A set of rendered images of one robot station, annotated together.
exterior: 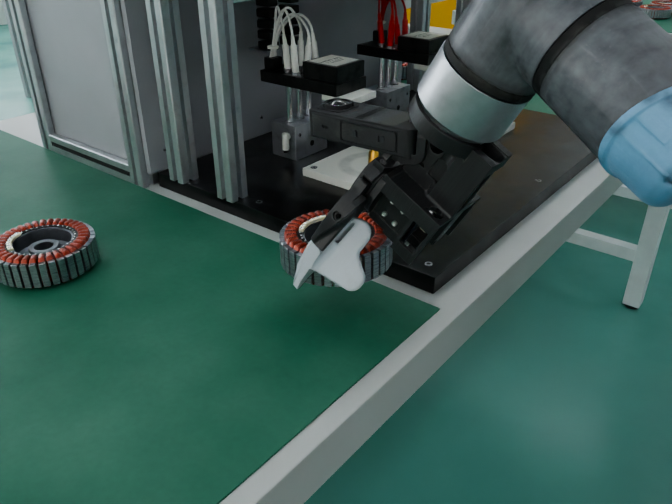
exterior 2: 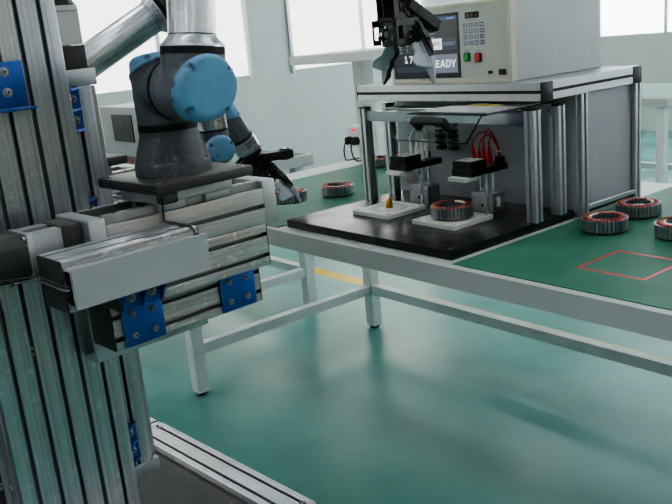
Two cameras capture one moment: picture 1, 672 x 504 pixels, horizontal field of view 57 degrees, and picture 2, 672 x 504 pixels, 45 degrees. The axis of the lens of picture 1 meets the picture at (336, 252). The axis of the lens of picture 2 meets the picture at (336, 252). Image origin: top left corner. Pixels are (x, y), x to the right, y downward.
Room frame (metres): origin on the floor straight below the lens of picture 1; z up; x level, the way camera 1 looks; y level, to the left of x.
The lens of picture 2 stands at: (1.22, -2.29, 1.27)
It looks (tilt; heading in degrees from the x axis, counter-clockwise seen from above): 15 degrees down; 103
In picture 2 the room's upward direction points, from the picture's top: 5 degrees counter-clockwise
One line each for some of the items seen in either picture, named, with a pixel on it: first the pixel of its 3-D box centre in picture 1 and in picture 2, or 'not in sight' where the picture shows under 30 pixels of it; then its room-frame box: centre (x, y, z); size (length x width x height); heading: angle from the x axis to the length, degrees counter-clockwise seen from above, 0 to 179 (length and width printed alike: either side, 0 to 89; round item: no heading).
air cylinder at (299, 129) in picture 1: (300, 134); (424, 192); (0.95, 0.06, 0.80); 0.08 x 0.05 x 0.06; 141
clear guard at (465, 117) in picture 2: not in sight; (473, 120); (1.11, -0.25, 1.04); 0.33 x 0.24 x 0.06; 51
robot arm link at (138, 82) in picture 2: not in sight; (163, 86); (0.56, -0.80, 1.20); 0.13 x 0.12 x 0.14; 138
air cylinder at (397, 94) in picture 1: (387, 100); (488, 200); (1.14, -0.09, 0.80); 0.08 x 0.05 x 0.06; 141
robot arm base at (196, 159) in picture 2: not in sight; (170, 146); (0.55, -0.80, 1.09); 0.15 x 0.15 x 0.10
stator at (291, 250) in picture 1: (336, 245); (288, 195); (0.54, 0.00, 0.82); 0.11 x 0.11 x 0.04
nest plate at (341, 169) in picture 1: (374, 168); (389, 209); (0.86, -0.06, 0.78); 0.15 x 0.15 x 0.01; 51
